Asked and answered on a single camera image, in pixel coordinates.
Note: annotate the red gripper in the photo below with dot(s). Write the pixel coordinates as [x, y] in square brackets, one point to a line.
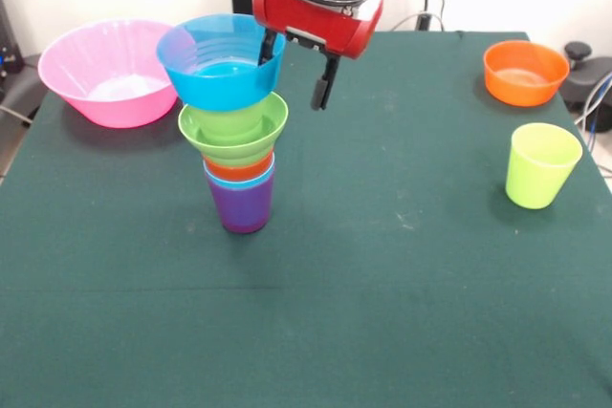
[311, 18]

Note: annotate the blue bowl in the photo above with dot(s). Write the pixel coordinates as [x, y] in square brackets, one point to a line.
[220, 90]

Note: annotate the green bowl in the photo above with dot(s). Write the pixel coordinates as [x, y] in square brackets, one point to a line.
[234, 150]

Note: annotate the orange cup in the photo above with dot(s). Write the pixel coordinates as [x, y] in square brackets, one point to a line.
[234, 171]

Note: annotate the blue cup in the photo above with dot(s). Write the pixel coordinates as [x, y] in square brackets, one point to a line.
[239, 183]

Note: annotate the purple cup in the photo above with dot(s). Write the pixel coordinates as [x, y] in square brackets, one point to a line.
[241, 207]

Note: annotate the yellow-green cup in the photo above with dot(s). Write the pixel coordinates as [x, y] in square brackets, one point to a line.
[535, 183]

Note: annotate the black plug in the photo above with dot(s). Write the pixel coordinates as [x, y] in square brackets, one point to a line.
[423, 21]

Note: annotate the large pink bowl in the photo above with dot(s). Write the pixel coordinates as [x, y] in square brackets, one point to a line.
[72, 73]

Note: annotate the orange bowl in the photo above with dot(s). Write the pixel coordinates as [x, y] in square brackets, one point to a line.
[523, 92]

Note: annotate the dark green table cloth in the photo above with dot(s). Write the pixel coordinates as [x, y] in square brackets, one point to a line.
[306, 307]

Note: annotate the black device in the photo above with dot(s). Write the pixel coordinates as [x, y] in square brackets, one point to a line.
[9, 59]

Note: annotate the black office chair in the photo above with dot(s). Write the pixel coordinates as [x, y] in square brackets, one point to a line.
[588, 78]

